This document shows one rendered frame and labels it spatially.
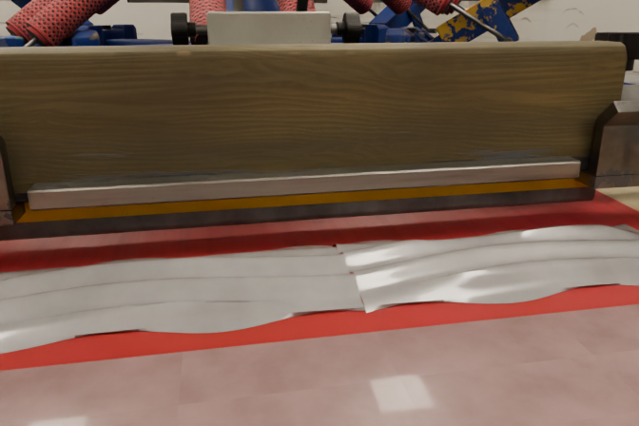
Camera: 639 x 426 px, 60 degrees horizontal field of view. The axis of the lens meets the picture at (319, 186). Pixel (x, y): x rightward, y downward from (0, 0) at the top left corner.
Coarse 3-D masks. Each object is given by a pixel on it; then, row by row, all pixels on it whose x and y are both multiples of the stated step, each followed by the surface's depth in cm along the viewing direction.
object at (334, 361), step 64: (0, 256) 29; (64, 256) 29; (128, 256) 29; (192, 256) 29; (320, 320) 23; (0, 384) 19; (64, 384) 19; (128, 384) 19; (192, 384) 19; (256, 384) 19; (320, 384) 19; (384, 384) 19
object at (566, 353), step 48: (336, 240) 31; (384, 240) 31; (576, 288) 26; (624, 288) 26; (384, 336) 22; (432, 336) 22; (480, 336) 22; (528, 336) 22; (576, 336) 22; (624, 336) 22; (432, 384) 19; (480, 384) 19; (528, 384) 19; (576, 384) 19; (624, 384) 19
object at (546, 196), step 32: (512, 192) 34; (544, 192) 35; (576, 192) 35; (32, 224) 29; (64, 224) 30; (96, 224) 30; (128, 224) 30; (160, 224) 31; (192, 224) 31; (224, 224) 31
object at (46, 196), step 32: (512, 160) 32; (544, 160) 32; (576, 160) 32; (32, 192) 27; (64, 192) 27; (96, 192) 27; (128, 192) 27; (160, 192) 28; (192, 192) 28; (224, 192) 28; (256, 192) 29; (288, 192) 29; (320, 192) 29
